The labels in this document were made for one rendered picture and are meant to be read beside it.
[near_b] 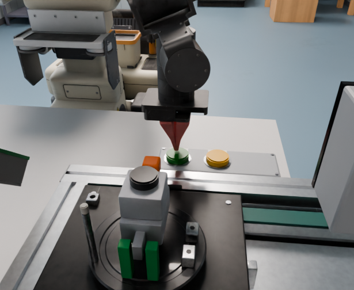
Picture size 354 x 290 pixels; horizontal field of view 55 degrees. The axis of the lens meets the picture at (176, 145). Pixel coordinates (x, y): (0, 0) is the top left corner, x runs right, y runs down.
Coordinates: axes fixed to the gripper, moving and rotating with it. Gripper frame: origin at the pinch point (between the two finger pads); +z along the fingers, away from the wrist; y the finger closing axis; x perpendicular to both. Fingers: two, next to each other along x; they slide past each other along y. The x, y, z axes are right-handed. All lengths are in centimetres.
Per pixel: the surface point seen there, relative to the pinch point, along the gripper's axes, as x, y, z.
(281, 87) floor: 254, 71, 99
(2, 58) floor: 302, -232, 97
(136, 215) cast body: -24.6, -1.4, -7.6
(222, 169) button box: -2.8, 8.0, 2.6
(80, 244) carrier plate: -21.4, -9.9, 1.5
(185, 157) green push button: -1.5, 1.7, 1.6
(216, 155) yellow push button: -0.6, 6.9, 1.4
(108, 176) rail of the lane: -6.8, -10.6, 2.5
